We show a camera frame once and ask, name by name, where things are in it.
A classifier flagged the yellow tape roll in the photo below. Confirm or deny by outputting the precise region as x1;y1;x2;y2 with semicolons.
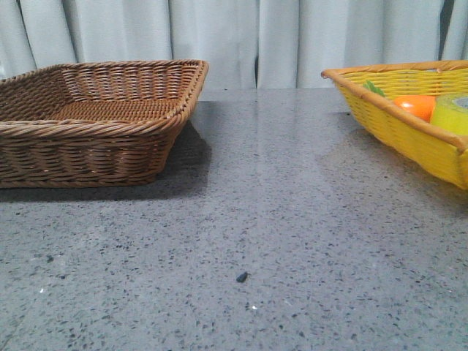
430;93;468;135

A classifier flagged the small black debris piece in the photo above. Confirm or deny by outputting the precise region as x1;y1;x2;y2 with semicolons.
236;272;249;282

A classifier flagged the white curtain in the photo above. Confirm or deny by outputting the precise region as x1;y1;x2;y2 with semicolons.
1;1;467;89

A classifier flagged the brown wicker basket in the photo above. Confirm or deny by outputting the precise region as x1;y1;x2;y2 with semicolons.
1;59;209;188

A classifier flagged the orange toy carrot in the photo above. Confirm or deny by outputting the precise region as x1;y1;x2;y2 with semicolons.
358;80;436;124

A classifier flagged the yellow wicker basket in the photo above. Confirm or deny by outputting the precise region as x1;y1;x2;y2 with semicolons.
321;60;467;189

